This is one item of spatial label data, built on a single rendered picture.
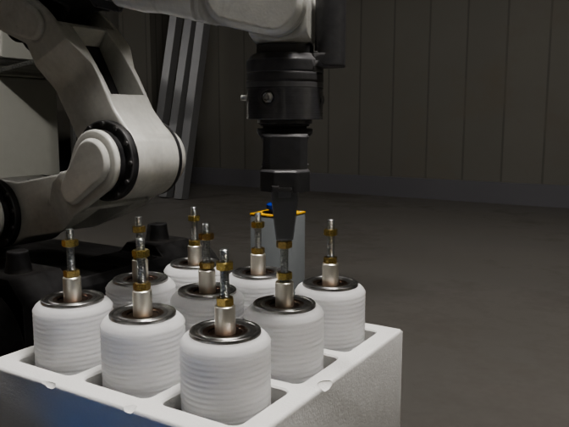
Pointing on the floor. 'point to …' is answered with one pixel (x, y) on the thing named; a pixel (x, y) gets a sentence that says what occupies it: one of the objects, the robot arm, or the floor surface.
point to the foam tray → (113, 406)
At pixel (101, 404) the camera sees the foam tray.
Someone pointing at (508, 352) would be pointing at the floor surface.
